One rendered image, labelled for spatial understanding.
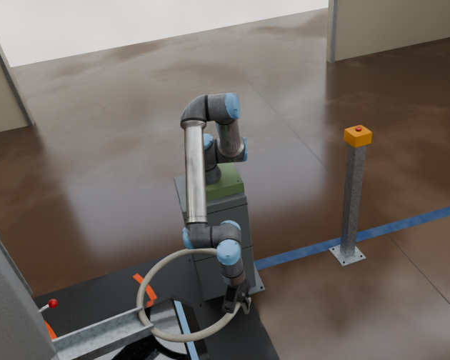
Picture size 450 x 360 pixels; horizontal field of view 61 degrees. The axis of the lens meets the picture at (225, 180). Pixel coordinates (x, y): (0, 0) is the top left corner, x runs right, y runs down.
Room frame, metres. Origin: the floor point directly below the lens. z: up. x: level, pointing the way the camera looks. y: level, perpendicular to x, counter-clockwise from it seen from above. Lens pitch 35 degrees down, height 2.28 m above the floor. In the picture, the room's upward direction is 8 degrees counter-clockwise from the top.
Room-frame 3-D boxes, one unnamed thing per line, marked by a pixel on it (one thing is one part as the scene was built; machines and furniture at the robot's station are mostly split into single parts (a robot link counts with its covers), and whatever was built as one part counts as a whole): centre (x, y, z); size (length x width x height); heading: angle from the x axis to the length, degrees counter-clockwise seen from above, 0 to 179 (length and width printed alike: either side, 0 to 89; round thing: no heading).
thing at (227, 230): (1.16, 0.02, 1.18); 0.12 x 0.12 x 0.09; 84
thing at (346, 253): (2.03, -0.85, 0.54); 0.20 x 0.20 x 1.09; 14
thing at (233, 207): (2.01, 0.11, 0.43); 0.50 x 0.50 x 0.85; 10
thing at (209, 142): (2.00, 0.10, 1.11); 0.17 x 0.15 x 0.18; 84
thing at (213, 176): (2.00, 0.11, 0.98); 0.19 x 0.19 x 0.10
